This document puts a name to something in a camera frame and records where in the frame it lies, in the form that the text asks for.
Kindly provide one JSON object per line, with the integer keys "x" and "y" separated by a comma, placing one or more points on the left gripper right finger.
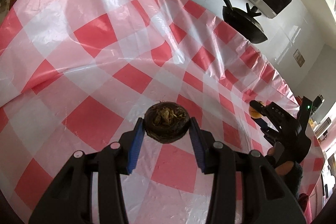
{"x": 266, "y": 198}

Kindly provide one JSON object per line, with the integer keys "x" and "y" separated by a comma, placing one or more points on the dark brown dried mangosteen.
{"x": 166, "y": 122}

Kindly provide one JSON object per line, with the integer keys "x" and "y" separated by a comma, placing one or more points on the black wok with lid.
{"x": 244, "y": 22}

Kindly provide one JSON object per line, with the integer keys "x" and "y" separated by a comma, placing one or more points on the small yellow fruit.
{"x": 253, "y": 112}

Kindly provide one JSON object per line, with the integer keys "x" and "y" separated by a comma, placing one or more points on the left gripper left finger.
{"x": 68, "y": 197}

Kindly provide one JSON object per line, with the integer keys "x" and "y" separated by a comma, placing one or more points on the wall power socket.
{"x": 299, "y": 58}

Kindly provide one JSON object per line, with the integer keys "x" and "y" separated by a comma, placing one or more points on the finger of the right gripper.
{"x": 264, "y": 110}
{"x": 262, "y": 124}

